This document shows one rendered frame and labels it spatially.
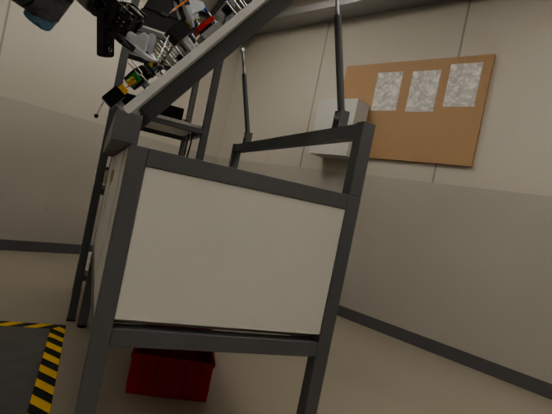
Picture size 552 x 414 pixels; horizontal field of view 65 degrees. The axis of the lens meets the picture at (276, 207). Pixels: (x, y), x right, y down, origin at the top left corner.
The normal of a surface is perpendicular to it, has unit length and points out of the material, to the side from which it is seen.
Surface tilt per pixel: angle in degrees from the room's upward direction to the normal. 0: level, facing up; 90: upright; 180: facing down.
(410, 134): 90
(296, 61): 90
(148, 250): 90
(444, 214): 90
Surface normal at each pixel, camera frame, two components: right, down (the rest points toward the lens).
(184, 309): 0.39, 0.08
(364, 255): -0.66, -0.13
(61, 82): 0.72, 0.15
